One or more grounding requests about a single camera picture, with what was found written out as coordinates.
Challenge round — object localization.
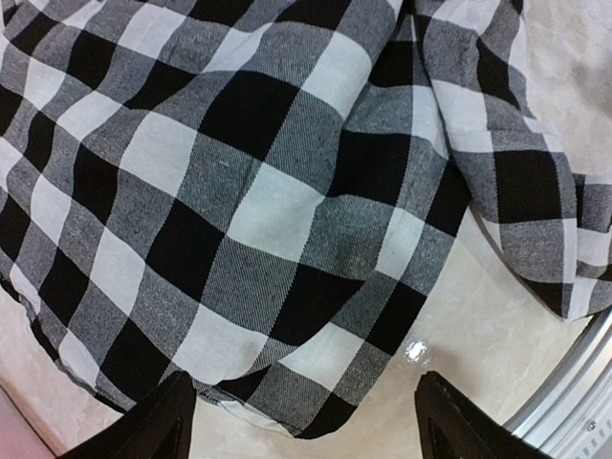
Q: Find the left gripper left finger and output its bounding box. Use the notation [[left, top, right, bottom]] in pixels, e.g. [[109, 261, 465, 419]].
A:
[[60, 372, 197, 459]]

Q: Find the white plastic laundry basket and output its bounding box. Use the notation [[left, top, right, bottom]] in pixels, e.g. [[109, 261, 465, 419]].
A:
[[0, 389, 55, 459]]

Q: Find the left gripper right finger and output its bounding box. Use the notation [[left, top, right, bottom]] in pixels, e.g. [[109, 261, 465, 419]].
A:
[[416, 371, 545, 459]]

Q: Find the black white plaid shirt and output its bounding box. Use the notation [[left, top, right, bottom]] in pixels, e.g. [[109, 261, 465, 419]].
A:
[[1, 1, 611, 439]]

